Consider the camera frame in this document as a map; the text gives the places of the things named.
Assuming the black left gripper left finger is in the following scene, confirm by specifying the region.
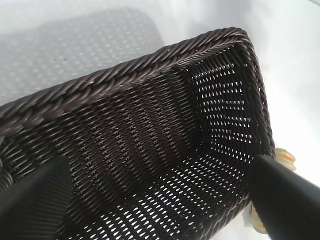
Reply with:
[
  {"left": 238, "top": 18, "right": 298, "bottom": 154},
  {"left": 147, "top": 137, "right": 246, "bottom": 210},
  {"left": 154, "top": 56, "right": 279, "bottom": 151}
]
[{"left": 0, "top": 156, "right": 73, "bottom": 240}]

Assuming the dark brown wicker basket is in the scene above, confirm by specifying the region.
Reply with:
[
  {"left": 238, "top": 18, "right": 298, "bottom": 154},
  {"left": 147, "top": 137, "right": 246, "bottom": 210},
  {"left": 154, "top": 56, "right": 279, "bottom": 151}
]
[{"left": 0, "top": 26, "right": 276, "bottom": 240}]

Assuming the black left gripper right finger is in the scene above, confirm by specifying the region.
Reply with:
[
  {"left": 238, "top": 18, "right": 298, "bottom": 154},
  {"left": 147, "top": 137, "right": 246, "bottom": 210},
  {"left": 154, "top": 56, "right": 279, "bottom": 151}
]
[{"left": 247, "top": 154, "right": 320, "bottom": 240}]

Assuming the long striped bread roll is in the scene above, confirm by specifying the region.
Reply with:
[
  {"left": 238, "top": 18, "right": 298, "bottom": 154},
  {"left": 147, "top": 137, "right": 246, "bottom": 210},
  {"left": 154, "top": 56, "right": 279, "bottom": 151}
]
[{"left": 242, "top": 147, "right": 297, "bottom": 236}]

